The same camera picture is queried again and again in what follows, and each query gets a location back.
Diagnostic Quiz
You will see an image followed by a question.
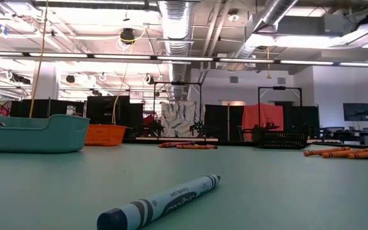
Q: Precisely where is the blue green crayon dark tip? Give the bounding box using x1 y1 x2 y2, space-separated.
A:
96 174 222 230

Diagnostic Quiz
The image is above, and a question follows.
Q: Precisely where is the white leaf patterned cloth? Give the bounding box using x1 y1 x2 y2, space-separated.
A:
160 101 201 138

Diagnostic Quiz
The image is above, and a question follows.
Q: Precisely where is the small black green robot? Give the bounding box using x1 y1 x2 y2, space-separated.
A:
189 120 206 137

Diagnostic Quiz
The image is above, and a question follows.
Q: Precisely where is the small black robot rig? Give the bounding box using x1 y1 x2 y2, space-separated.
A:
141 120 165 138

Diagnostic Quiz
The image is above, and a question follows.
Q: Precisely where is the long ceiling light bar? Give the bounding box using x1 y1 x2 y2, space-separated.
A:
0 50 368 68

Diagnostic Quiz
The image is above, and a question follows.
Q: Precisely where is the tall black partition panel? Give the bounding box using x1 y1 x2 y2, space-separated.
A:
86 95 131 126

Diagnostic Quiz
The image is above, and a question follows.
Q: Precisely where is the orange plastic basket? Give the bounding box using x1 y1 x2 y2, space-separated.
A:
84 124 127 147

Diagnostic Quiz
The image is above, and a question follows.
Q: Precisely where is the orange red hanging cloth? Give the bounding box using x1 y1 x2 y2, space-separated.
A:
241 103 284 141

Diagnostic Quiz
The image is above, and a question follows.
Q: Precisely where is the black ceiling dome fixture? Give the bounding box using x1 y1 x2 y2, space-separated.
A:
119 27 136 45

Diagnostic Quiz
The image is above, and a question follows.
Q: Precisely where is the black plastic mesh basket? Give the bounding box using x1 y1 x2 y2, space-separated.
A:
252 130 309 150

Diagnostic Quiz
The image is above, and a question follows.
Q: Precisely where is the white pillar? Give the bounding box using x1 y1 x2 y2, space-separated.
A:
32 62 59 100

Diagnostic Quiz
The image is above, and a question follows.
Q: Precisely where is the low black partition panel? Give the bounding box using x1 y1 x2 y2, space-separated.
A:
10 99 86 119

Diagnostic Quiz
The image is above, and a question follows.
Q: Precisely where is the teal plastic bin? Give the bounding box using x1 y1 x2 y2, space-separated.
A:
0 114 91 153

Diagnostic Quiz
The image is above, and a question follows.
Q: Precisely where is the dark computer monitor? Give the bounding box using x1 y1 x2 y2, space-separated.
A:
342 102 368 122

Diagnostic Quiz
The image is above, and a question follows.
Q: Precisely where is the black table edge rail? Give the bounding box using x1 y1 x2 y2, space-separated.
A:
119 137 368 150

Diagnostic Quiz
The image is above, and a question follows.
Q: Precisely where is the thin yellow hanging cord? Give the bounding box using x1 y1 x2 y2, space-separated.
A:
112 30 146 125

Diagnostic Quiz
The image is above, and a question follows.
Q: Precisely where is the ribbed silver ceiling duct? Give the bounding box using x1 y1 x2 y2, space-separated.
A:
157 0 194 100

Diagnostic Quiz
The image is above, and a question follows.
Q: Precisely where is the smooth silver ceiling duct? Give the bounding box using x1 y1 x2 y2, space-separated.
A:
231 0 300 66

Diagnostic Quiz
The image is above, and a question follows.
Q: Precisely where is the grey rectangular ceiling duct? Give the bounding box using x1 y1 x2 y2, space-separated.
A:
254 14 344 36

